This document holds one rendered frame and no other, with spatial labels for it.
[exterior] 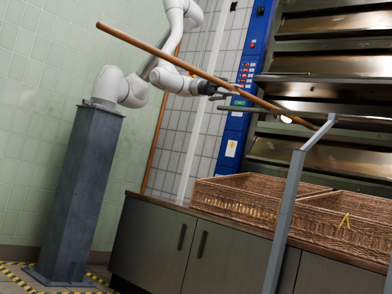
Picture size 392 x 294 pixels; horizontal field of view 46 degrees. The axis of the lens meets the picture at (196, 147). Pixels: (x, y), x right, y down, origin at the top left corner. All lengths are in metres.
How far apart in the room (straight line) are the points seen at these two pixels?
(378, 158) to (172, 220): 1.10
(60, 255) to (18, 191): 0.51
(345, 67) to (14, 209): 2.08
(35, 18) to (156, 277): 1.65
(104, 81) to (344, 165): 1.41
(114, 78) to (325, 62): 1.22
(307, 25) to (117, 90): 1.20
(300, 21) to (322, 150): 0.84
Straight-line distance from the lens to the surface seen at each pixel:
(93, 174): 2.72
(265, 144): 2.87
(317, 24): 2.95
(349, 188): 2.55
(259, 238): 2.13
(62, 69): 3.06
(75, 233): 2.74
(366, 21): 2.81
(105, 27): 1.76
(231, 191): 2.32
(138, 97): 2.90
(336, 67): 2.77
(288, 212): 2.00
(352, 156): 2.59
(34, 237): 3.12
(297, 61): 2.93
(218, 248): 2.27
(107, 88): 2.76
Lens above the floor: 0.71
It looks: 4 degrees up
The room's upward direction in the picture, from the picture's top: 13 degrees clockwise
